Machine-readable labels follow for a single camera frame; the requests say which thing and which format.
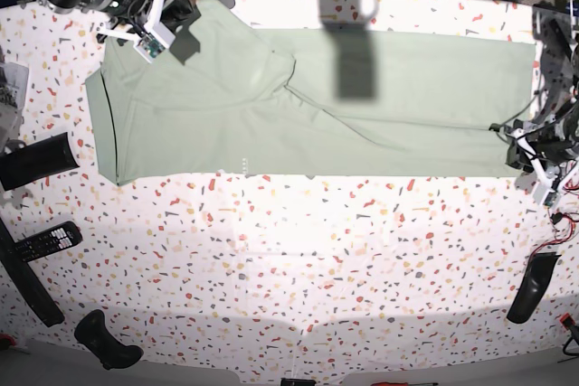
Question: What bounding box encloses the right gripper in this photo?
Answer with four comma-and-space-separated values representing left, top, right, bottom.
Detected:
97, 0, 167, 42

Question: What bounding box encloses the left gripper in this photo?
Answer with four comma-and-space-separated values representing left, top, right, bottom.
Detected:
490, 121, 577, 190

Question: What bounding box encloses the light green T-shirt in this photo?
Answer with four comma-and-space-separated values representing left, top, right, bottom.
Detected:
86, 0, 536, 185

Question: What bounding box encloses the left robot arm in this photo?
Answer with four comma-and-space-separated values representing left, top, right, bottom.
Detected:
489, 0, 578, 207

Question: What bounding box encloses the small clear plastic box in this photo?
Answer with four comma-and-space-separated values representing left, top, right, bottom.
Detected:
0, 108, 22, 155

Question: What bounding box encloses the black TV remote control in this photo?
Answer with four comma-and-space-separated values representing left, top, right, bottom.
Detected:
14, 221, 82, 262

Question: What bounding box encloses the long black bar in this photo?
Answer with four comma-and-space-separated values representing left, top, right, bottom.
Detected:
1, 221, 64, 327

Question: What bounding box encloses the black game controller grip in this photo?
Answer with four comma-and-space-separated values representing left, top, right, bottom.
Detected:
74, 309, 144, 370

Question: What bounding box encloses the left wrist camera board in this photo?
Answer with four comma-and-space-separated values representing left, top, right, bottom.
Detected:
532, 183, 560, 209

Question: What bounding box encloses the red and black wire bundle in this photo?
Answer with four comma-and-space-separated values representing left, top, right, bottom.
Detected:
519, 168, 579, 269

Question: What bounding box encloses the black curved handle piece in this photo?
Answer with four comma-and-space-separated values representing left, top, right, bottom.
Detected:
507, 252, 560, 325

